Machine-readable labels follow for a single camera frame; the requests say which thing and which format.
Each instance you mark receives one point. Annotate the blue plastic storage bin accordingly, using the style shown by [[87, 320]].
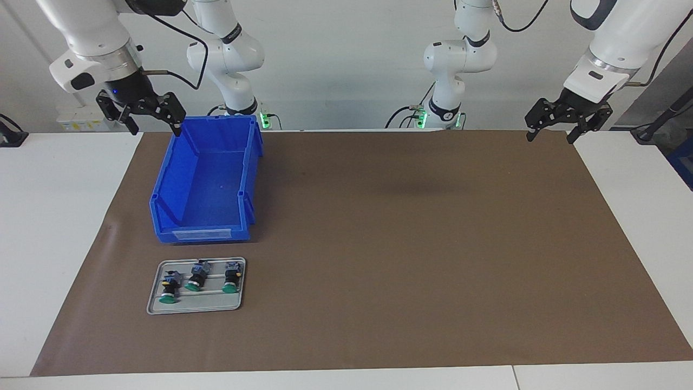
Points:
[[211, 184]]

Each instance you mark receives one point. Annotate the green push button switch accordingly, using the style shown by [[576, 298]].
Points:
[[196, 279]]

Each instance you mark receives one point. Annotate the green button with white block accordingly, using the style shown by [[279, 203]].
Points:
[[231, 279]]

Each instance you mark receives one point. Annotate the black tripod stand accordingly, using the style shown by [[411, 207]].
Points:
[[644, 135]]

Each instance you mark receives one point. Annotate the blue crate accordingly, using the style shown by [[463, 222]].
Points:
[[685, 162]]

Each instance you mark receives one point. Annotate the grey metal tray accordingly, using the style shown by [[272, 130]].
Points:
[[206, 303]]

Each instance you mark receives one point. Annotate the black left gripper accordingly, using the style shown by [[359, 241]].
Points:
[[576, 105]]

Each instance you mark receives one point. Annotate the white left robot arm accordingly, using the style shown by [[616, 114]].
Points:
[[460, 54]]

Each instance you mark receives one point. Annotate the black clamp stand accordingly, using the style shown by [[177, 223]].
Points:
[[13, 140]]

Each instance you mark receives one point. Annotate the brown table mat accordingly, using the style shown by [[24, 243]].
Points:
[[433, 271]]

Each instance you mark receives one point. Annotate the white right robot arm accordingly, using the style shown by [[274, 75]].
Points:
[[92, 32]]

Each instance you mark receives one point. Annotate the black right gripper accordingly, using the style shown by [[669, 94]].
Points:
[[130, 92]]

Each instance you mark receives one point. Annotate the green button with yellow band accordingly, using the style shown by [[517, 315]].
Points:
[[170, 287]]

